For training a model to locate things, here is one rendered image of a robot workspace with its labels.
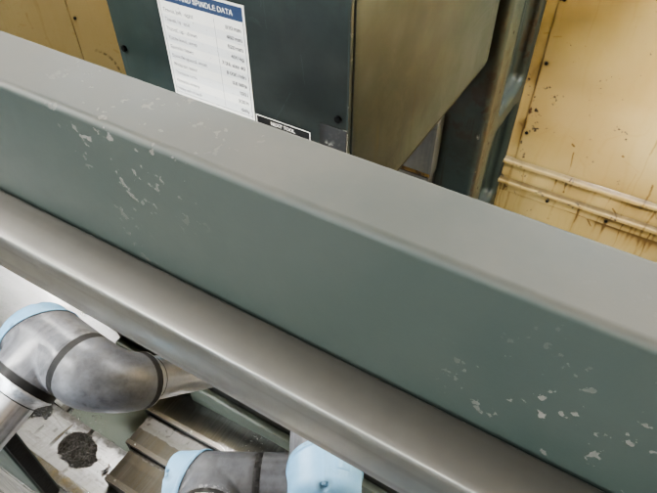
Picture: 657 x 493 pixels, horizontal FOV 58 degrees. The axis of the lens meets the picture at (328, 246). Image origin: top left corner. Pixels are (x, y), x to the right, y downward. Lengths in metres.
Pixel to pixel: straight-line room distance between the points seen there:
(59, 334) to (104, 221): 0.69
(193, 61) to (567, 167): 1.34
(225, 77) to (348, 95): 0.21
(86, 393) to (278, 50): 0.58
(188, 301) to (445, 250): 0.15
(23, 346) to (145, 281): 0.73
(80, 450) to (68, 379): 0.94
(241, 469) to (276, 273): 0.47
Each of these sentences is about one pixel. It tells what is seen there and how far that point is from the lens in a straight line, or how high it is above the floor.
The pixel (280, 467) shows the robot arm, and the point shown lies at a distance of 0.71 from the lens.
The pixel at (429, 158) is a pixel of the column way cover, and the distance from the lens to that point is 1.63.
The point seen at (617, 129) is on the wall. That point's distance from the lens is 1.91.
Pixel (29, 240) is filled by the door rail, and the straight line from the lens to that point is 0.37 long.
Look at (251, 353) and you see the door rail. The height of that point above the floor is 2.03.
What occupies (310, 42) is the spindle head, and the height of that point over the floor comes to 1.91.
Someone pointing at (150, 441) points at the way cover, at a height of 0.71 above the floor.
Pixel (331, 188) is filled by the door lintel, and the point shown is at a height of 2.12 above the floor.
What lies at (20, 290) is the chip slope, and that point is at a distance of 2.19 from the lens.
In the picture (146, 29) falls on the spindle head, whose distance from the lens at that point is 1.02.
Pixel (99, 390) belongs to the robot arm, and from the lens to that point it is 0.98.
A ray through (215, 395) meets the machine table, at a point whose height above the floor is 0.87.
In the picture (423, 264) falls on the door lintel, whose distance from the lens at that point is 0.21.
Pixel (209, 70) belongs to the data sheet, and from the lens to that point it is 0.95.
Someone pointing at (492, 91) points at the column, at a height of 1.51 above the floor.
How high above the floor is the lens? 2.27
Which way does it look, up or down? 45 degrees down
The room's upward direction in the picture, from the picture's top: straight up
